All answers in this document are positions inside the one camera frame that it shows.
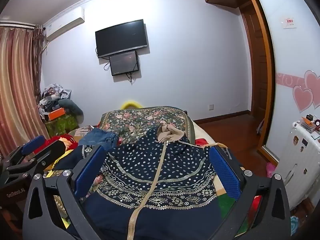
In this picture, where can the dark floral blanket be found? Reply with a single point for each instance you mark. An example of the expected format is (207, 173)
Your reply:
(135, 120)

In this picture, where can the white cabinet with stickers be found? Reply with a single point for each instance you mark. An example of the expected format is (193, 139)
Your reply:
(300, 160)

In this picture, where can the pink slippers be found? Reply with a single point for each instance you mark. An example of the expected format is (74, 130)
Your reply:
(271, 170)

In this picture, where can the small black monitor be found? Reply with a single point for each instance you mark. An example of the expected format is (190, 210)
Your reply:
(123, 63)

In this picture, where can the yellow cloth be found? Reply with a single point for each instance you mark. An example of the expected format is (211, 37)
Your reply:
(53, 174)

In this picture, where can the black wall television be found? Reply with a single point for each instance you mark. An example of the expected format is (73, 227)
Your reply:
(121, 38)

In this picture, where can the pink striped cloth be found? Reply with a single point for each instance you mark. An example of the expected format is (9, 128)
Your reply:
(83, 131)

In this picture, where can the pink heart wall sticker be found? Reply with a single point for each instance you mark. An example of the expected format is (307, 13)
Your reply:
(303, 96)

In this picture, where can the blue denim jeans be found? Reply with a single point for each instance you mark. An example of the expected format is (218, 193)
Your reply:
(100, 136)

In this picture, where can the teal cloth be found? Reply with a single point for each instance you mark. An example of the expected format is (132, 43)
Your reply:
(294, 226)

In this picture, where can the small box on suitcase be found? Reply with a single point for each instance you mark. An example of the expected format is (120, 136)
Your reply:
(307, 125)

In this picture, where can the red cloth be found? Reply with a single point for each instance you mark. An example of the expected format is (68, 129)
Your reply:
(67, 140)

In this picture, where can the pink striped curtain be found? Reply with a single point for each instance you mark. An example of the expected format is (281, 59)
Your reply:
(17, 87)

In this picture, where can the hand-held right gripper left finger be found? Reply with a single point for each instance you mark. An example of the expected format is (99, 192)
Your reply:
(90, 173)

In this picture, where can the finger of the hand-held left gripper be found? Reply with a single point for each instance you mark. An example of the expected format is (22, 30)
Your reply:
(51, 150)
(32, 144)

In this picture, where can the orange box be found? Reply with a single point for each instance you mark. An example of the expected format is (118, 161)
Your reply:
(57, 114)

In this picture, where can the brown wooden door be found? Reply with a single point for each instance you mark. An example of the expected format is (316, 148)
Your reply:
(255, 62)

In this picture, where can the pile of clothes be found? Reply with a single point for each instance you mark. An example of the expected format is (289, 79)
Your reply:
(60, 97)

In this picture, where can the white wall outlet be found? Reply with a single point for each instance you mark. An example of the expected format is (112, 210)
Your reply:
(211, 107)

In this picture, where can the navy patterned zip jacket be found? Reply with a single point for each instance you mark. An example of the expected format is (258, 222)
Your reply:
(160, 170)

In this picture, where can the green patterned cloth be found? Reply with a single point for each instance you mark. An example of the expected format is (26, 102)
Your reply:
(62, 126)

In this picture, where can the wooden door frame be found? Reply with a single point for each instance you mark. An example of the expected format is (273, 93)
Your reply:
(268, 80)

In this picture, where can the white wall note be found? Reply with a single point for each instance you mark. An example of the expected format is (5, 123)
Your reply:
(290, 22)

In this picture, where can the white curtain rail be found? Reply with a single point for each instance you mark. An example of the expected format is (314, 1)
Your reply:
(17, 24)

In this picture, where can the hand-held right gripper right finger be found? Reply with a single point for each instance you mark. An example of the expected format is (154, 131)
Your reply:
(225, 175)

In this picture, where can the white air conditioner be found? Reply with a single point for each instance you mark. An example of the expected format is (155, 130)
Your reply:
(66, 23)

